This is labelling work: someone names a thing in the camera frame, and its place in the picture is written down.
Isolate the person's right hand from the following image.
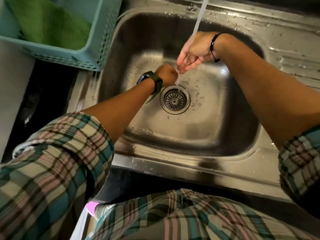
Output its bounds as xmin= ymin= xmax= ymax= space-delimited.
xmin=176 ymin=31 xmax=222 ymax=75

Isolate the green cleaning cloth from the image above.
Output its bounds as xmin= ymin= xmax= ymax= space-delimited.
xmin=5 ymin=0 xmax=92 ymax=51

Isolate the teal plastic basket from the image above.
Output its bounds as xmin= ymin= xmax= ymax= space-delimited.
xmin=0 ymin=0 xmax=123 ymax=72

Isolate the metal sink drain flange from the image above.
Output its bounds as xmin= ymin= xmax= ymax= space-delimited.
xmin=159 ymin=84 xmax=191 ymax=115

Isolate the stainless steel sink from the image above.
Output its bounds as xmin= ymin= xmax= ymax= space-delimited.
xmin=66 ymin=0 xmax=320 ymax=203

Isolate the plaid shirt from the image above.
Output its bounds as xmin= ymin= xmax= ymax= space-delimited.
xmin=0 ymin=112 xmax=320 ymax=240

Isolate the person's right forearm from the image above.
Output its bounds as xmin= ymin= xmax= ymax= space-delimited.
xmin=214 ymin=33 xmax=320 ymax=150

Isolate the black bead bracelet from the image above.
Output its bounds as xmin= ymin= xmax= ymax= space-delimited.
xmin=209 ymin=32 xmax=224 ymax=63

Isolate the metal sink strainer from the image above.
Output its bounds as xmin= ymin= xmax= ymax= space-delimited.
xmin=164 ymin=88 xmax=187 ymax=112

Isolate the person's left hand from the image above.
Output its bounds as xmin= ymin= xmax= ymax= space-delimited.
xmin=155 ymin=64 xmax=179 ymax=88

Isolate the green strap smartwatch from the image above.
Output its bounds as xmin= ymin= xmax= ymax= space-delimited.
xmin=136 ymin=70 xmax=163 ymax=104

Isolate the person's left forearm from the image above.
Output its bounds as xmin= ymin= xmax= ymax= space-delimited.
xmin=81 ymin=78 xmax=157 ymax=145

